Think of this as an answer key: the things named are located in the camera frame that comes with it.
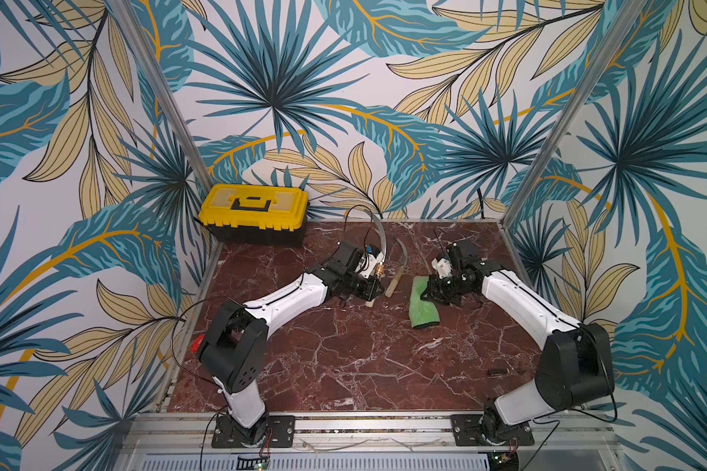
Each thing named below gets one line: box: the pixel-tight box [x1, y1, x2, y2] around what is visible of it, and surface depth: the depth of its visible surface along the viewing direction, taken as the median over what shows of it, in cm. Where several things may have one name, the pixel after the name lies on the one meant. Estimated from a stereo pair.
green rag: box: [408, 275, 440, 329], surface depth 85 cm
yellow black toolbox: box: [198, 183, 310, 248], surface depth 102 cm
